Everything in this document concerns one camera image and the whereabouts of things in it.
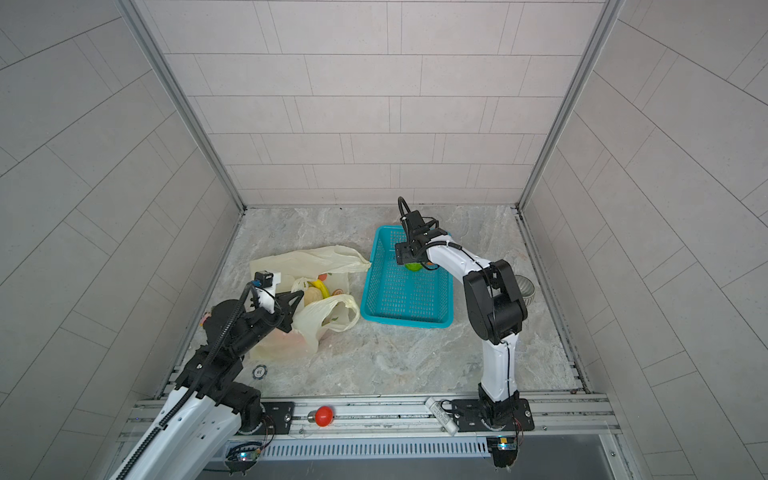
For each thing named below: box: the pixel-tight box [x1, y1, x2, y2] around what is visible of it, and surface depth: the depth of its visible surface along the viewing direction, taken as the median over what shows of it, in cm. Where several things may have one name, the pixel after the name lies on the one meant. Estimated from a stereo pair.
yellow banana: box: [307, 279, 331, 299], surface depth 93 cm
